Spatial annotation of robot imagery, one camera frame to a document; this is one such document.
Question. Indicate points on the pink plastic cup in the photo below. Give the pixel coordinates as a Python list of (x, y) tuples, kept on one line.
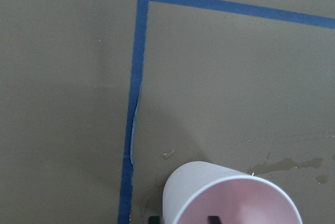
[(198, 191)]

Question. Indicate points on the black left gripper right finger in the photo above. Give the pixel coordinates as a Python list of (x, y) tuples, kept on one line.
[(213, 220)]

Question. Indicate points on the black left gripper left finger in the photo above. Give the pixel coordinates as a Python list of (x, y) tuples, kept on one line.
[(154, 220)]

